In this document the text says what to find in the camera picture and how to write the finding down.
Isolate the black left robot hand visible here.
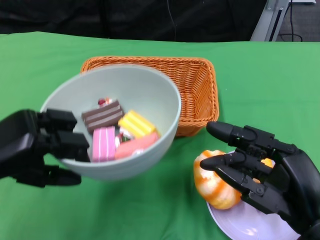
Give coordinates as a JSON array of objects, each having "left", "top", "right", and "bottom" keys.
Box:
[{"left": 0, "top": 108, "right": 91, "bottom": 188}]

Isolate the grey-green round bowl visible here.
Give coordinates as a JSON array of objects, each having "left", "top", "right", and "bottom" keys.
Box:
[{"left": 39, "top": 63, "right": 182, "bottom": 181}]

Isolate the salmon pink cake slice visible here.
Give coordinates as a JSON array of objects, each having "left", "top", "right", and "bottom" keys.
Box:
[{"left": 114, "top": 132, "right": 161, "bottom": 160}]

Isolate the orange wicker basket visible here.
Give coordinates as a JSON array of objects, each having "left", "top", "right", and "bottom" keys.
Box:
[{"left": 80, "top": 56, "right": 220, "bottom": 138}]

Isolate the grey aluminium frame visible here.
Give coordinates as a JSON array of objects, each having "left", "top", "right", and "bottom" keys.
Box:
[{"left": 249, "top": 0, "right": 316, "bottom": 42}]

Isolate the pale lavender round plate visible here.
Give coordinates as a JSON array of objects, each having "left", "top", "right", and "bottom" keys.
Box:
[{"left": 206, "top": 149, "right": 301, "bottom": 240}]

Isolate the yellow layer cake slice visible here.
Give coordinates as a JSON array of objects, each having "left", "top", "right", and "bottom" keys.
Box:
[{"left": 117, "top": 109, "right": 161, "bottom": 138}]

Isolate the green tablecloth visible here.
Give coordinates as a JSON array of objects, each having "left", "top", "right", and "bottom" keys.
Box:
[{"left": 0, "top": 31, "right": 320, "bottom": 240}]

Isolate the golden sliced loaf bread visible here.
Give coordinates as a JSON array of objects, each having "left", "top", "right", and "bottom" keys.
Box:
[{"left": 260, "top": 158, "right": 276, "bottom": 169}]

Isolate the thin black hanging cable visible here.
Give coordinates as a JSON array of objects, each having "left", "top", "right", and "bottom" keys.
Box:
[{"left": 166, "top": 0, "right": 178, "bottom": 41}]

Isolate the pink striped cake slice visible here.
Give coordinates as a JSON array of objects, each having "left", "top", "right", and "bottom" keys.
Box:
[{"left": 91, "top": 126, "right": 117, "bottom": 163}]

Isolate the orange ring donut bread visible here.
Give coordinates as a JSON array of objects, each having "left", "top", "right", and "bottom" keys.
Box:
[{"left": 193, "top": 149, "right": 243, "bottom": 210}]

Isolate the black floor cable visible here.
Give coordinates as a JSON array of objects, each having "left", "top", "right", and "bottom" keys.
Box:
[{"left": 277, "top": 0, "right": 303, "bottom": 42}]

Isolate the chocolate layer cake slice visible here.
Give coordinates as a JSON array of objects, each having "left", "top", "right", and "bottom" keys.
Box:
[{"left": 81, "top": 97, "right": 126, "bottom": 133}]

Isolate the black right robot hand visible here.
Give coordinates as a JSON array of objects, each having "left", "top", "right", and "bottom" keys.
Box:
[{"left": 199, "top": 121, "right": 320, "bottom": 240}]

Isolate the black backdrop cloth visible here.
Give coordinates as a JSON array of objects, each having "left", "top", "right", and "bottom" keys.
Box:
[{"left": 0, "top": 0, "right": 267, "bottom": 42}]

